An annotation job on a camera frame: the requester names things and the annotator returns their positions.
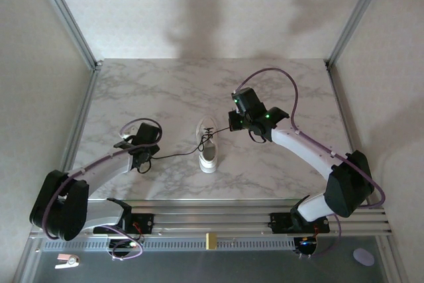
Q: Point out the black shoelace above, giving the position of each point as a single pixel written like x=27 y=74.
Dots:
x=207 y=135

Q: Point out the white sneaker shoe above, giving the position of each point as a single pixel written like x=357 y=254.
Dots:
x=208 y=160

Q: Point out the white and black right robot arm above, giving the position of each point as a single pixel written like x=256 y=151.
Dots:
x=298 y=147

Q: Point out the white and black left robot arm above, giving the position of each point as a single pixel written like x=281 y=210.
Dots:
x=106 y=167

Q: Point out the pink and white small object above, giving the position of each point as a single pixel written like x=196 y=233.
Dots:
x=68 y=260

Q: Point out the purple round disc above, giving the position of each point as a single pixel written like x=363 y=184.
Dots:
x=363 y=257

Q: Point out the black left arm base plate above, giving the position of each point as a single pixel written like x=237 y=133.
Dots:
x=142 y=223

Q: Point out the aluminium table side rail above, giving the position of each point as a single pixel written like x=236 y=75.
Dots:
x=79 y=127
x=346 y=130

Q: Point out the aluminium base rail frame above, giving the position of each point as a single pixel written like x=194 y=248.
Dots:
x=215 y=220

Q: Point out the tan block on rail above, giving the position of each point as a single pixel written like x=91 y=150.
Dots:
x=211 y=241

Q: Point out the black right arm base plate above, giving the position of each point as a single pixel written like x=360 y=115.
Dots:
x=278 y=223

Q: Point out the aluminium right frame post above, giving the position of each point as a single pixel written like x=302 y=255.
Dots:
x=357 y=14

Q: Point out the aluminium frame post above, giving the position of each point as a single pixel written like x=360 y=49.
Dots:
x=357 y=14
x=66 y=14

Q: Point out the aluminium left frame post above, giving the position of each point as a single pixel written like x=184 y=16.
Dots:
x=66 y=14

